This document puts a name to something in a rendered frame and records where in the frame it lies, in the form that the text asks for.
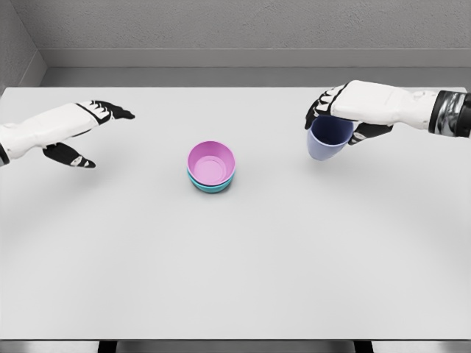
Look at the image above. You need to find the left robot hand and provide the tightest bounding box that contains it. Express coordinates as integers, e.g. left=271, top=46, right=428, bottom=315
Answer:
left=35, top=99, right=136, bottom=169

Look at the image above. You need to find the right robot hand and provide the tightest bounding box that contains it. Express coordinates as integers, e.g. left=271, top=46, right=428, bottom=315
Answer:
left=304, top=80, right=398, bottom=146

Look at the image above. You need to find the lavender blue cup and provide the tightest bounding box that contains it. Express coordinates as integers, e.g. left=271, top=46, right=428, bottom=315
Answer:
left=306, top=115, right=355, bottom=162

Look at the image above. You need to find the pink bowl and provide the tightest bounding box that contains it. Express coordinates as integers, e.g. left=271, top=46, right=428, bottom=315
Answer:
left=187, top=140, right=236, bottom=187

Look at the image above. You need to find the teal bowl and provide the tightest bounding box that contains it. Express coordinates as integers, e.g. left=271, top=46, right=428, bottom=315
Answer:
left=186, top=169, right=236, bottom=195

